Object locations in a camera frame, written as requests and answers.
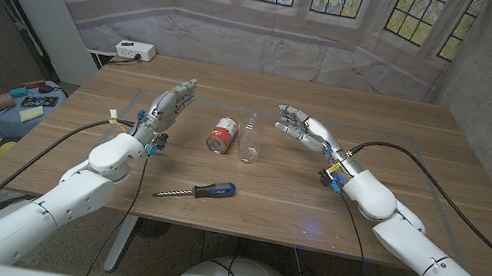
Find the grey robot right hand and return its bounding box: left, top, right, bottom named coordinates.
left=264, top=103, right=373, bottom=198

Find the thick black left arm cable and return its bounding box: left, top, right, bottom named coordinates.
left=0, top=98, right=136, bottom=276

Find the printed window backdrop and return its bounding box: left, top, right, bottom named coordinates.
left=2, top=0, right=488, bottom=117

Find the yellow round floor object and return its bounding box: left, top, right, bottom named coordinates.
left=0, top=138, right=18, bottom=165

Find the clear plastic bottle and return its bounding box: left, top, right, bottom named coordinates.
left=234, top=109, right=267, bottom=166

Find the yellow sponge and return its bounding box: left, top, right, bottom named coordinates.
left=16, top=101, right=46, bottom=126

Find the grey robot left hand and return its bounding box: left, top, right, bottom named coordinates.
left=127, top=69, right=199, bottom=162

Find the teal small block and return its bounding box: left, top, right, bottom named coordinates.
left=7, top=84, right=30, bottom=102

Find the white power strip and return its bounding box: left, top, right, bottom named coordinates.
left=113, top=37, right=159, bottom=65

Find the black blue handle screwdriver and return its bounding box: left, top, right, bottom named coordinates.
left=151, top=169, right=238, bottom=212

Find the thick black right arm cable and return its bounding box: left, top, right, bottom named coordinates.
left=330, top=135, right=492, bottom=276

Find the dark red flat item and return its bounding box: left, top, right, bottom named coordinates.
left=19, top=76, right=48, bottom=92

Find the blue stool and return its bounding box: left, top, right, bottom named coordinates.
left=0, top=72, right=71, bottom=150

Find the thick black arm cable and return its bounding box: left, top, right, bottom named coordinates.
left=330, top=135, right=492, bottom=276
left=0, top=98, right=136, bottom=276

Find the black patterned flat item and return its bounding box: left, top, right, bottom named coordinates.
left=20, top=91, right=60, bottom=114

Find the black round floor object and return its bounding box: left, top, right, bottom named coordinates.
left=134, top=217, right=172, bottom=243

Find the red white soup can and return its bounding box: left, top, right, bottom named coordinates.
left=203, top=112, right=241, bottom=157

